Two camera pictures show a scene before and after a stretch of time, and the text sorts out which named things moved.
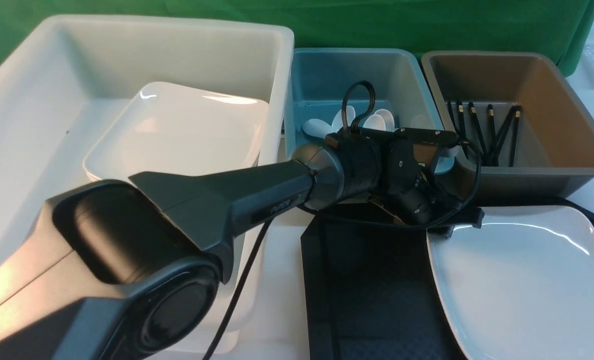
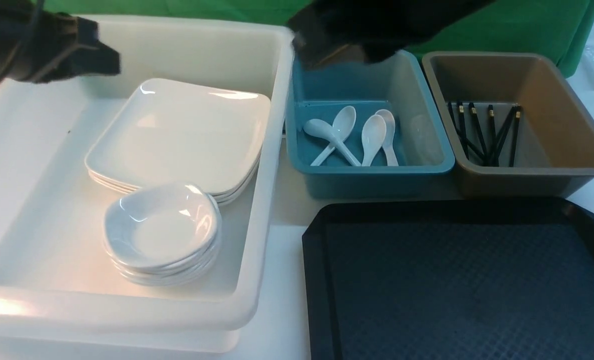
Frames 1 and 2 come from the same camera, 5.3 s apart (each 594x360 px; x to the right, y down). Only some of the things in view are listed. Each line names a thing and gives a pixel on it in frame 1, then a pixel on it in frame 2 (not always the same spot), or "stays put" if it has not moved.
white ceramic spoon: [338, 123] stays put
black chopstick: [516, 124] stays put
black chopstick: [472, 107] stays put
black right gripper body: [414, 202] to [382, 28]
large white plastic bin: [42, 102] stays put
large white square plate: [535, 282] to [168, 132]
